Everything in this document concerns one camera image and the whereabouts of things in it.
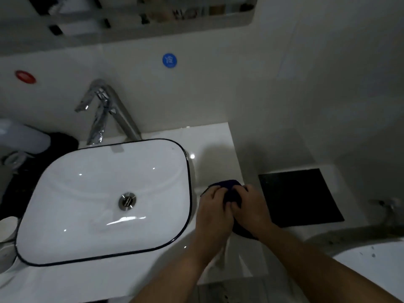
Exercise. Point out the person's right hand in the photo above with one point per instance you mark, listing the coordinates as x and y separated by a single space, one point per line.
252 211

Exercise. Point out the person's left hand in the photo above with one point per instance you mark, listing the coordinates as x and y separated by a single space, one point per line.
213 217

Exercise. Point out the person's left fingers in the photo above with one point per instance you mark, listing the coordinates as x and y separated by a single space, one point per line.
222 195

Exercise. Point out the person's right fingers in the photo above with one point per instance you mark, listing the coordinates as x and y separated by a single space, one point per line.
241 197

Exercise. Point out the dark blue cloth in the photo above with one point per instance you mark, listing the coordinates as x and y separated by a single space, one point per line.
232 194

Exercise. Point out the person's right forearm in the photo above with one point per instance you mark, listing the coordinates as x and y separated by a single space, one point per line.
315 268

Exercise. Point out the person's left forearm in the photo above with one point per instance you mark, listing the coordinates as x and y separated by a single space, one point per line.
176 277

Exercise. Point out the black square panel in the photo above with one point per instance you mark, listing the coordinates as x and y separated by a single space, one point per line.
299 198

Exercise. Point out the chrome sink drain plug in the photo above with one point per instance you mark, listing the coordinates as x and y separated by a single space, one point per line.
127 201

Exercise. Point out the white sink basin dark rim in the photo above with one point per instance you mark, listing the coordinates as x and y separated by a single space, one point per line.
104 201

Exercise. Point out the chrome faucet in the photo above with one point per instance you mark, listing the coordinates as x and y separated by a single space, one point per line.
105 113

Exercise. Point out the blue round sticker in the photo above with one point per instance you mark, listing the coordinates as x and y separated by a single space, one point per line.
169 60

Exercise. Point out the chrome water valve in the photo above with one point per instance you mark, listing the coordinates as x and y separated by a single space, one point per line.
388 208

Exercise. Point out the white toilet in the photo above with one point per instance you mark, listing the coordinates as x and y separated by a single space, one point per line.
372 265

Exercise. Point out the white plastic bottle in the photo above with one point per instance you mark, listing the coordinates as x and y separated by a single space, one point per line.
22 135

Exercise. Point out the white cup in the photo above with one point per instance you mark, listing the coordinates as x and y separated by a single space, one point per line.
8 228

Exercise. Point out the red round sticker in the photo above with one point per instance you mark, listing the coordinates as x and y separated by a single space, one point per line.
25 76

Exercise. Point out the wall mirror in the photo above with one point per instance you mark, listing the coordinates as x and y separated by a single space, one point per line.
126 18

